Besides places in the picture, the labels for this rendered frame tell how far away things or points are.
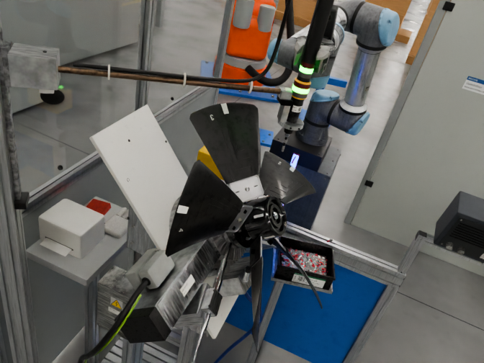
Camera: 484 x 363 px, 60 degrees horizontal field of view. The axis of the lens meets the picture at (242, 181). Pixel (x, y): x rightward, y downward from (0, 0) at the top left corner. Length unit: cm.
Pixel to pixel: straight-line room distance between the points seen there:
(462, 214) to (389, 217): 182
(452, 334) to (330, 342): 108
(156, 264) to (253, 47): 421
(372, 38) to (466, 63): 134
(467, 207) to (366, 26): 71
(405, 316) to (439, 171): 100
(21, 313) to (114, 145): 63
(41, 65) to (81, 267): 71
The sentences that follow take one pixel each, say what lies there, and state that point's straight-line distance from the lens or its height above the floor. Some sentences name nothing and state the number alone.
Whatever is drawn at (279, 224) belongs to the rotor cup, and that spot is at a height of 120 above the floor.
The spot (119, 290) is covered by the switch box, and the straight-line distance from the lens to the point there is 143.
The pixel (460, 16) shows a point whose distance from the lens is 287.
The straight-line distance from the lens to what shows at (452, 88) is 296.
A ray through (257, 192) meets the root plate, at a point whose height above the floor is 125.
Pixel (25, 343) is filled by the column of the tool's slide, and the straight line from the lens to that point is 163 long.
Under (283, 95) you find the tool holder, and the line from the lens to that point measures 109.
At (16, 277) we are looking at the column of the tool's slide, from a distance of 139.
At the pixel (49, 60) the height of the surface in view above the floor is 158.
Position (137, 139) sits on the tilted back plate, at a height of 131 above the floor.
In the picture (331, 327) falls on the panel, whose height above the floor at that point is 41.
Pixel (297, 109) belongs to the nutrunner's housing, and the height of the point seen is 151.
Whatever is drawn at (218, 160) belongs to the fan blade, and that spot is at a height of 131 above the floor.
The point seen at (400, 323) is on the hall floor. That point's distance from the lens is 288.
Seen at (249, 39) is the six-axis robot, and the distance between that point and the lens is 505.
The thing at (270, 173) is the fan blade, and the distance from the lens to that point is 141.
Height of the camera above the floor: 193
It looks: 34 degrees down
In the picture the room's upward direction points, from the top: 14 degrees clockwise
